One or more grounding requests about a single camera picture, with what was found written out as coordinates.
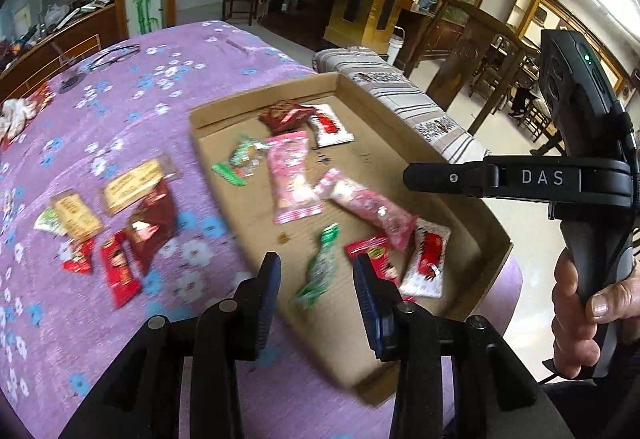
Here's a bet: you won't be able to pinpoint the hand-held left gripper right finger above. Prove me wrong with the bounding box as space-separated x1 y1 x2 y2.
352 254 576 439

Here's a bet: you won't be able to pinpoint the dark red snack packet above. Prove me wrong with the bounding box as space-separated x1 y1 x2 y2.
125 182 176 275

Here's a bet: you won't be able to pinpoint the black eyeglasses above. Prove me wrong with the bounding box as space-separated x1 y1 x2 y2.
90 45 141 70

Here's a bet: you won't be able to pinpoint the shiny dark red packet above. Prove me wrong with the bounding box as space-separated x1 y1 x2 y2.
258 100 316 132

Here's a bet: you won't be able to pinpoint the red patterned pouch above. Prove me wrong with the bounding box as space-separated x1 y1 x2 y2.
27 84 53 112

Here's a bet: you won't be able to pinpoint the striped bench cushion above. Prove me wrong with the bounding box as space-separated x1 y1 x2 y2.
312 46 493 165

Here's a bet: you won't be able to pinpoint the large carved wooden chair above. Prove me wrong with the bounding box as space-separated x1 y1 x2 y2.
425 0 541 135

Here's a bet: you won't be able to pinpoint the green cookie packet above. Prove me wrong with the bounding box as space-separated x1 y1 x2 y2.
211 133 271 187

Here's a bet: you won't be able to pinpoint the white plastic bucket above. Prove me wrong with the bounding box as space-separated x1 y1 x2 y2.
386 26 406 66

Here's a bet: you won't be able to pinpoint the white gloves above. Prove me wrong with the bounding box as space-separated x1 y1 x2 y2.
0 99 38 142

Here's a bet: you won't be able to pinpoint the green snack packet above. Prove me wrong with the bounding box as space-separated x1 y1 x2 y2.
295 223 341 310
34 208 68 237

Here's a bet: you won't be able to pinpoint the wooden counter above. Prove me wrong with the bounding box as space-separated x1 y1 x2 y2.
0 2 121 92

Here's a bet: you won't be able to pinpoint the wide pink snack packet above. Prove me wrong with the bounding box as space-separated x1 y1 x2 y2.
265 130 323 225

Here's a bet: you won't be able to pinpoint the wooden side cabinet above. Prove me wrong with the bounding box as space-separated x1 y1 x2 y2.
400 6 461 65

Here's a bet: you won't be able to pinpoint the shallow cardboard box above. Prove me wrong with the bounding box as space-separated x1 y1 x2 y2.
188 72 513 407

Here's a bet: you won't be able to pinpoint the long pink snack packet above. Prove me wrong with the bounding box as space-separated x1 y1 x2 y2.
314 168 418 250

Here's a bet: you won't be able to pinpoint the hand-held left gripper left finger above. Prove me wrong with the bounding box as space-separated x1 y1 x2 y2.
57 251 282 439

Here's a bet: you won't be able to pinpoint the person's right hand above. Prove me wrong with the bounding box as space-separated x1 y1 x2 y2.
552 249 640 377

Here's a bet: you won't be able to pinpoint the small grey stand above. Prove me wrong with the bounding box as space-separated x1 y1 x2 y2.
57 69 83 94

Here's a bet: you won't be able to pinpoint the white red snack packet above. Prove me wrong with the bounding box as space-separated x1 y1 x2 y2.
307 104 355 148
400 218 452 298

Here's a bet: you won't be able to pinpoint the wooden display wall cabinet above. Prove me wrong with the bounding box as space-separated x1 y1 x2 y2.
505 0 631 85

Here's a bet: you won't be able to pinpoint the gold snack packet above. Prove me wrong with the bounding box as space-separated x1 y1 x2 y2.
102 159 178 215
52 192 103 242

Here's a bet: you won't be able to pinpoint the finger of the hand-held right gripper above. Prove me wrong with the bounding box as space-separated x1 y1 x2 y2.
403 162 485 196

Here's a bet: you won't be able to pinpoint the small red snack packet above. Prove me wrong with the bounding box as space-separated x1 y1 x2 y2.
62 239 96 275

